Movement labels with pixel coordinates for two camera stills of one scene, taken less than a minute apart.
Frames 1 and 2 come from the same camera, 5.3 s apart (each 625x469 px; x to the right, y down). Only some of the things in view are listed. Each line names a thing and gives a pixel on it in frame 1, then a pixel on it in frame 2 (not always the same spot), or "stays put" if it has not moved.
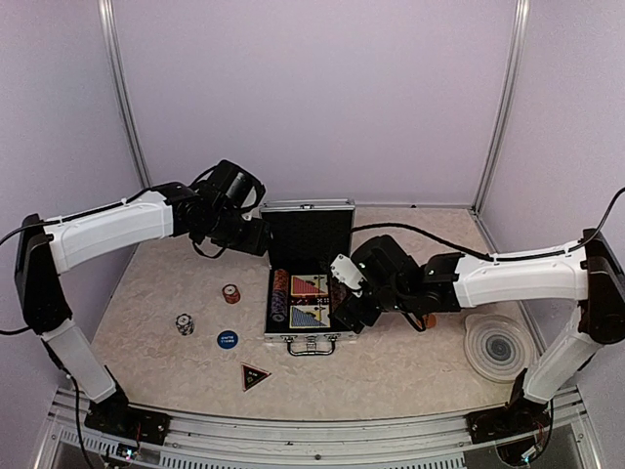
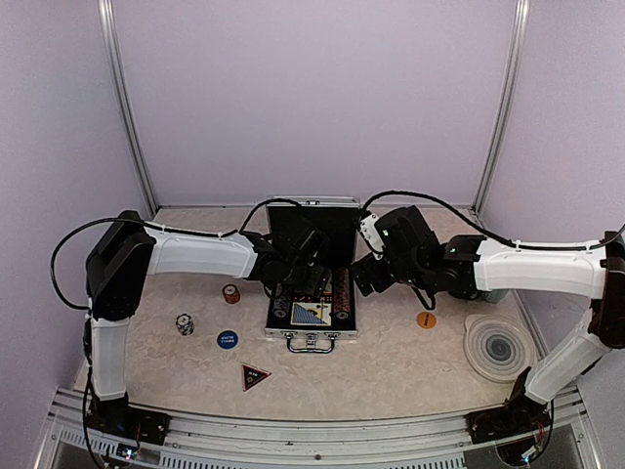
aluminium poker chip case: (301, 238) stays put
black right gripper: (367, 316) to (379, 280)
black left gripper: (255, 242) to (315, 286)
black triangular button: (252, 376) stays put
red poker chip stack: (230, 293) stays put
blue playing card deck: (310, 317) stays put
